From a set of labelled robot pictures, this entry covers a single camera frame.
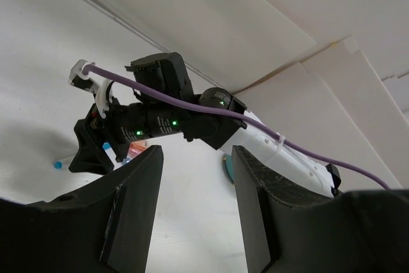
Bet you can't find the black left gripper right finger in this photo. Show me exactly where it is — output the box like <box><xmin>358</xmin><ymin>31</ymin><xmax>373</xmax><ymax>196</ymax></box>
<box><xmin>232</xmin><ymin>146</ymin><xmax>408</xmax><ymax>272</ymax></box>

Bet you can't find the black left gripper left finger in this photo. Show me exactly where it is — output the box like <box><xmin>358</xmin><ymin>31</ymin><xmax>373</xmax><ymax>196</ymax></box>
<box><xmin>1</xmin><ymin>146</ymin><xmax>164</xmax><ymax>272</ymax></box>

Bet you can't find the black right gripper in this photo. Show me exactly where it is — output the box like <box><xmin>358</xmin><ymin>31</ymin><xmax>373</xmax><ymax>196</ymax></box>
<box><xmin>68</xmin><ymin>52</ymin><xmax>247</xmax><ymax>174</ymax></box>

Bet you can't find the blue capped white pen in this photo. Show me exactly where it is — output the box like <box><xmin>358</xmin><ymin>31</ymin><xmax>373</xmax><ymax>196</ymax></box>
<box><xmin>53</xmin><ymin>156</ymin><xmax>73</xmax><ymax>169</ymax></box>

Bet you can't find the blue highlighter marker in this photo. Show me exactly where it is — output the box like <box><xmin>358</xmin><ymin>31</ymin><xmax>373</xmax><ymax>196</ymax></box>
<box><xmin>121</xmin><ymin>157</ymin><xmax>131</xmax><ymax>166</ymax></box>

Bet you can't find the orange highlighter marker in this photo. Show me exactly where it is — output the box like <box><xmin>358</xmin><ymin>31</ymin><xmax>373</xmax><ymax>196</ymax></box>
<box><xmin>127</xmin><ymin>140</ymin><xmax>149</xmax><ymax>159</ymax></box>

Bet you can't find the teal round divided container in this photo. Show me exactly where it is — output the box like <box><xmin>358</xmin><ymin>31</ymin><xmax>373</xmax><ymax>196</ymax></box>
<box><xmin>222</xmin><ymin>154</ymin><xmax>235</xmax><ymax>185</ymax></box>

